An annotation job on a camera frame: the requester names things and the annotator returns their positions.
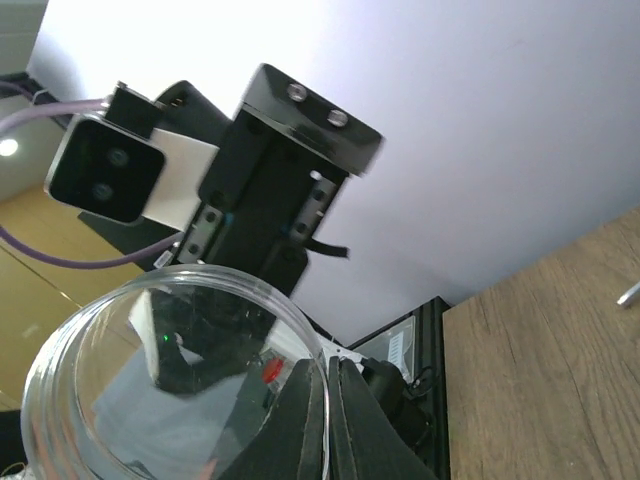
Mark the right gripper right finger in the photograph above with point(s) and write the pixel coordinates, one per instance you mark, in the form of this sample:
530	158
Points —
362	442

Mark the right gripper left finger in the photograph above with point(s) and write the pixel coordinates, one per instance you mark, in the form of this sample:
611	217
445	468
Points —
290	444

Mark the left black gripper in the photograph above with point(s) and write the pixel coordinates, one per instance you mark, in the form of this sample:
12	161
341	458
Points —
280	163

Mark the clear jar lid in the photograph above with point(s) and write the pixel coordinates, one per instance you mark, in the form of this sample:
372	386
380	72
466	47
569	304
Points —
167	377

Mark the metal scoop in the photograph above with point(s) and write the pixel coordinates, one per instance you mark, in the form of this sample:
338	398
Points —
627	298

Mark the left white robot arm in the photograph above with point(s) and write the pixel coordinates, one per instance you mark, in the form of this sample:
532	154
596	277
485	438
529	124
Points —
249	192

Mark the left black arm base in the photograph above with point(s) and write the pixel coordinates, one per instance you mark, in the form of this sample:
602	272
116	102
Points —
388	387

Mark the black aluminium frame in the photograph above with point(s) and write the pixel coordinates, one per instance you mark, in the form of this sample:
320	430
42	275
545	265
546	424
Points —
414	343

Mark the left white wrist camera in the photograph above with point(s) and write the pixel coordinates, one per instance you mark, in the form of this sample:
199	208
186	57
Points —
114	174

